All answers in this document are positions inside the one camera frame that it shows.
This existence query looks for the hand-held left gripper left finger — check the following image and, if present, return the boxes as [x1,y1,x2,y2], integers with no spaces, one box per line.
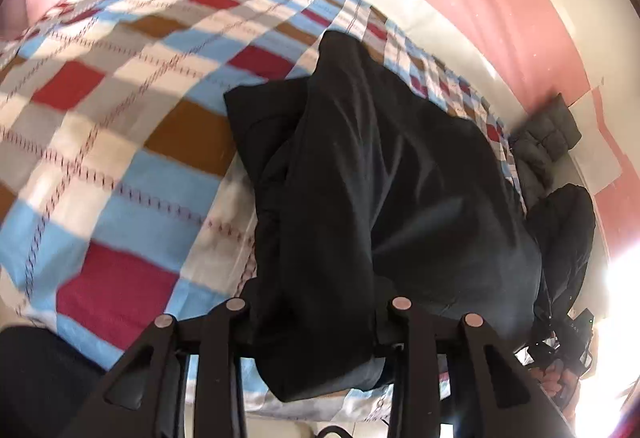
[65,298,252,438]

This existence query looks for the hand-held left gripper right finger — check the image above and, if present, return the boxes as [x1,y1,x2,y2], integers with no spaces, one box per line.
[375,297,576,438]

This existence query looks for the grey quilted garment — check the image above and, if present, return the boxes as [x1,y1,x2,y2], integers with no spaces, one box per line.
[510,92,583,213]

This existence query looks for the person's left leg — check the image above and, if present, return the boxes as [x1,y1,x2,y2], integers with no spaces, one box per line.
[0,325,108,438]

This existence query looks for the person's right hand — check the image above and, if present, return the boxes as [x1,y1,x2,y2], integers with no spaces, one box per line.
[537,358,582,419]

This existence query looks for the plaid blanket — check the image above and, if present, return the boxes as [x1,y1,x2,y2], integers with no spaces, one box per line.
[0,0,526,424]

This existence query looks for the black jacket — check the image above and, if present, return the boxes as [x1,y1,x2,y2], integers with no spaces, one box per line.
[223,30,543,403]

